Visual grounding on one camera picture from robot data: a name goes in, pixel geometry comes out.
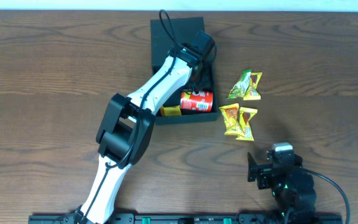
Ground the red Pringles can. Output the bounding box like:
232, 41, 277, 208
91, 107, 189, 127
180, 91, 213, 113

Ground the yellow biscuit packet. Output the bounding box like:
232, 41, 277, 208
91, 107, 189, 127
160, 105, 181, 116

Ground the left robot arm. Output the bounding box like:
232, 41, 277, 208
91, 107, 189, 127
74, 31, 215, 223

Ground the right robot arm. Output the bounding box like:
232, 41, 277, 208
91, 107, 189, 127
247, 142, 317, 223

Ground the black open gift box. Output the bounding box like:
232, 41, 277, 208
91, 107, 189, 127
150, 17, 219, 125

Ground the yellow candy packet lower right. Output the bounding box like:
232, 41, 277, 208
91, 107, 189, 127
236, 107, 258, 141

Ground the yellow candy packet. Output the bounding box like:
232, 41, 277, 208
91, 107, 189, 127
243, 72, 263, 101
236, 107, 258, 141
219, 103, 244, 137

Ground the green snack packet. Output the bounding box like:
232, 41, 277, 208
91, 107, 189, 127
227, 69, 252, 99

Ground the yellow candy packet lower left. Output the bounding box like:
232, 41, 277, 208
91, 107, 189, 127
219, 103, 244, 137

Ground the yellow candy packet upper right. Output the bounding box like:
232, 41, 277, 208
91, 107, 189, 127
243, 72, 263, 101

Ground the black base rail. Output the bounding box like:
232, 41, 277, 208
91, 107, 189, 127
28, 212, 344, 224

